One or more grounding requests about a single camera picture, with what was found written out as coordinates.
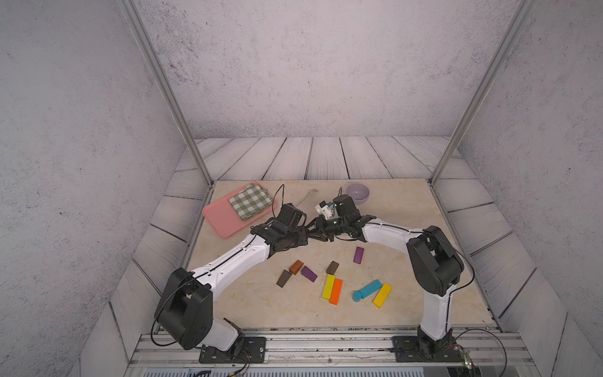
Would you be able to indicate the yellow long block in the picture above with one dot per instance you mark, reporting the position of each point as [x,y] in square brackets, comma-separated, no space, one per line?
[328,287]
[382,295]

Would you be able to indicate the yellow long block right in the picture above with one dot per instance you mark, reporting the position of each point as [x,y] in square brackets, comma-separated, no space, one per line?
[382,295]

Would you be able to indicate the pink plastic tray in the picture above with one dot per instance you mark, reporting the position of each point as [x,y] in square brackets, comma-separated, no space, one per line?
[224,219]

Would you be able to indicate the lilac bowl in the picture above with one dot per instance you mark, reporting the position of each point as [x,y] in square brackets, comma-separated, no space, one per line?
[358,192]

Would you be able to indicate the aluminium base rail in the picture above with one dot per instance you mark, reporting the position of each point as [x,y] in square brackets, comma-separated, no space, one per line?
[355,347]

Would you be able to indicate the right aluminium frame post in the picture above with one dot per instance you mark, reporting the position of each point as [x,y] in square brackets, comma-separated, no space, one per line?
[501,53]

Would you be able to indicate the teal cylinder block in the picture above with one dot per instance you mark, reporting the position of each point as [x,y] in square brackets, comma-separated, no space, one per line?
[366,291]

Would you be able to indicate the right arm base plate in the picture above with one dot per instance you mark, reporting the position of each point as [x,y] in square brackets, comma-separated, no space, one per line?
[426,349]

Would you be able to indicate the dark brown block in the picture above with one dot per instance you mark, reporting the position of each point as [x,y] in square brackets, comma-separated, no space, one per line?
[284,278]
[332,268]

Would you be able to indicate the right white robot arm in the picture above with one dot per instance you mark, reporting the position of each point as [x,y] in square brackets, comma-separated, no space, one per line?
[436,264]

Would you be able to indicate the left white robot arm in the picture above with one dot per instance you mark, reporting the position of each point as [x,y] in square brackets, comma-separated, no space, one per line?
[186,307]

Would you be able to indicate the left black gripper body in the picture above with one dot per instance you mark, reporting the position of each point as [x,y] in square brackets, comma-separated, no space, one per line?
[296,238]

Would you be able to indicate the orange brown block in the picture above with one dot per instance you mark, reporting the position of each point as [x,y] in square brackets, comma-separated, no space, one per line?
[296,267]

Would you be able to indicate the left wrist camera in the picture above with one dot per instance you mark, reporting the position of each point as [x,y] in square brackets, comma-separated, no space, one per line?
[290,216]

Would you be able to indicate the green checkered cloth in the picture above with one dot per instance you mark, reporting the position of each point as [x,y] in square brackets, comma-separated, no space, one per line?
[251,201]

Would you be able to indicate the yellow long block left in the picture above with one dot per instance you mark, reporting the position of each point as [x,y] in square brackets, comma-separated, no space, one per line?
[328,287]

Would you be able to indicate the left aluminium frame post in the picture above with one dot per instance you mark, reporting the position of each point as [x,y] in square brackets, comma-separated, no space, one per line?
[141,36]

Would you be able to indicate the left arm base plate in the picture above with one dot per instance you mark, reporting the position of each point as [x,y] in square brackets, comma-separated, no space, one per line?
[245,350]

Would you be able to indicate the orange long block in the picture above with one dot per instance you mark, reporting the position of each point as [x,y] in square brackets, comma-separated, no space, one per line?
[336,292]

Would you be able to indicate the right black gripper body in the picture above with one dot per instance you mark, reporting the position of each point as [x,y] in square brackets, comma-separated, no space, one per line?
[326,229]

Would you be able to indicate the aluminium frame post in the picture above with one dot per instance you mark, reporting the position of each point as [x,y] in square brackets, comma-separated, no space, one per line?
[501,53]
[141,36]

